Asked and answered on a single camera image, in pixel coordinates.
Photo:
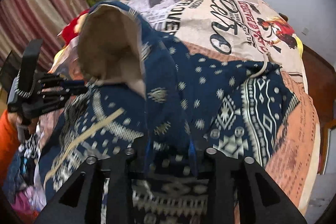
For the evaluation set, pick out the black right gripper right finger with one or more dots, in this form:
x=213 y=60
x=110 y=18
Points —
x=243 y=183

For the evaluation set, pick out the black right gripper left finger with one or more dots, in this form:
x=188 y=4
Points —
x=79 y=200

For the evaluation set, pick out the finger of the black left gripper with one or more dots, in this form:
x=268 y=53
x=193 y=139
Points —
x=57 y=99
x=57 y=82

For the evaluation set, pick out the navy patterned hoodie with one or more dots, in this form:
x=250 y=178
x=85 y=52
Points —
x=166 y=187

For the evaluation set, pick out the orange sleeve forearm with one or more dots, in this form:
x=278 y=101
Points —
x=8 y=140

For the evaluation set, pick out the left hand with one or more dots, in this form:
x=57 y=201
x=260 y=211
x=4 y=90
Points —
x=25 y=124

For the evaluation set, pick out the red plush toy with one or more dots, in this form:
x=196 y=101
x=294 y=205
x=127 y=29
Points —
x=69 y=32

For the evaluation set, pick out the clutter pile beside bed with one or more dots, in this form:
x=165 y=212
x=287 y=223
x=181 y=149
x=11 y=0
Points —
x=21 y=186

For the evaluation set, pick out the striped pink curtain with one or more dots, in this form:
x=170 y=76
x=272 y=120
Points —
x=24 y=20

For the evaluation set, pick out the brown wooden door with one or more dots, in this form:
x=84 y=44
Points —
x=321 y=87

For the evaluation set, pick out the printed newspaper pattern bedspread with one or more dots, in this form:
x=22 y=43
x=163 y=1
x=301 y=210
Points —
x=236 y=29

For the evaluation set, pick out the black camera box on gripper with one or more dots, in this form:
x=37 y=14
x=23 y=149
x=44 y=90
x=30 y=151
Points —
x=26 y=75

